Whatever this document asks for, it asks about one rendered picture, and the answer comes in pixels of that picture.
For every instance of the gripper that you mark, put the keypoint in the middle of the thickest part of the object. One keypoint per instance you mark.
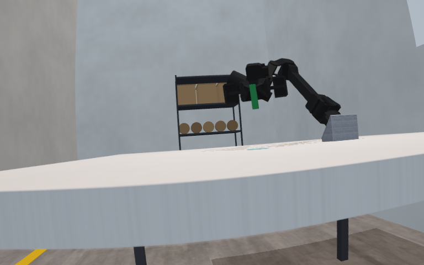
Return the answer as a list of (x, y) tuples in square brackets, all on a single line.
[(263, 88)]

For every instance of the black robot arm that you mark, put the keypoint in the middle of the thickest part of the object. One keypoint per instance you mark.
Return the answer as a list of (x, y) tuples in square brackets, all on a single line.
[(320, 106)]

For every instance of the green rectangular post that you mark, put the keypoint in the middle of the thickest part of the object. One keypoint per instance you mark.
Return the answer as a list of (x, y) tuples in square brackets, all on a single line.
[(254, 98)]

